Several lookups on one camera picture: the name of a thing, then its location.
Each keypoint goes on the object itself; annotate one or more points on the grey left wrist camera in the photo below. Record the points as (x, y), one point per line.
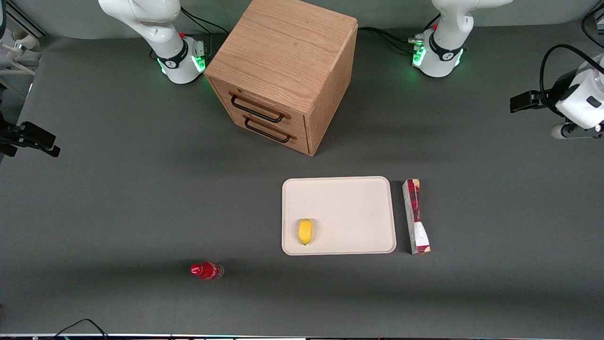
(573, 131)

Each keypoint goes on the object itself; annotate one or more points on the beige plastic tray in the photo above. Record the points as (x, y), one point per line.
(337, 215)

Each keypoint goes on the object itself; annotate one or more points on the beige clamp fixture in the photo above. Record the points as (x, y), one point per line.
(19, 49)

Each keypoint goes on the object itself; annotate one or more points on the yellow lemon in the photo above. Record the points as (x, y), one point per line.
(305, 231)

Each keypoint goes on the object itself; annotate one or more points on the aluminium frame rail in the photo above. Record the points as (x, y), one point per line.
(23, 19)

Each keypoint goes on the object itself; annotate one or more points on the red cookie box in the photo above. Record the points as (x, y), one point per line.
(415, 215)

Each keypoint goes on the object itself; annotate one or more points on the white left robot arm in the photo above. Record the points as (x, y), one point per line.
(446, 45)

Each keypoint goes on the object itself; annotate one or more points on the red plastic bottle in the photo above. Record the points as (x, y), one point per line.
(206, 270)

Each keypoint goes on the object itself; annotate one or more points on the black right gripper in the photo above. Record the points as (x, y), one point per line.
(9, 133)

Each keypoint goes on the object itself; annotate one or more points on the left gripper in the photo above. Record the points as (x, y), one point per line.
(553, 93)

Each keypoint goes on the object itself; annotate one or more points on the wooden two-drawer cabinet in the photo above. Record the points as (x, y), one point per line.
(278, 61)

